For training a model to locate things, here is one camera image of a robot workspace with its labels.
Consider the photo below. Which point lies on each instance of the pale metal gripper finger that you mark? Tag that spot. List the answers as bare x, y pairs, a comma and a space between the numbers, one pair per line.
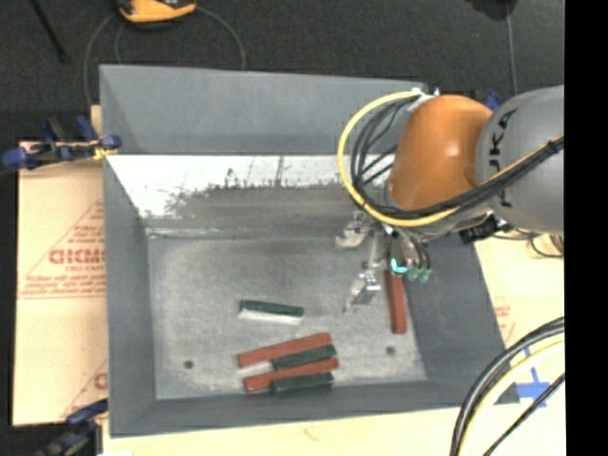
372, 290
354, 292

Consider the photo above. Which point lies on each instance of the red-brown flat block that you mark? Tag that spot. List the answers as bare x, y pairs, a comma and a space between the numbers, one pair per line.
285, 348
266, 380
396, 307

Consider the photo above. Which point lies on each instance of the dark green flat block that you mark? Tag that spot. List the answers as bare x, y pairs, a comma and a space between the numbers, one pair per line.
304, 356
271, 308
301, 382

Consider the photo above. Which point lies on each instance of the grey metal bin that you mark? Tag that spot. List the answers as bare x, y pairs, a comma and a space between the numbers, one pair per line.
228, 273

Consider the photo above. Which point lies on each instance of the brown cardboard board red print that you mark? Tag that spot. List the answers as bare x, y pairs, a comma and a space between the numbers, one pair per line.
57, 302

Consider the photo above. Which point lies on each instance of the black cylinder on white bracket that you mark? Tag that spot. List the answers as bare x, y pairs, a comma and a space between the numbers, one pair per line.
482, 231

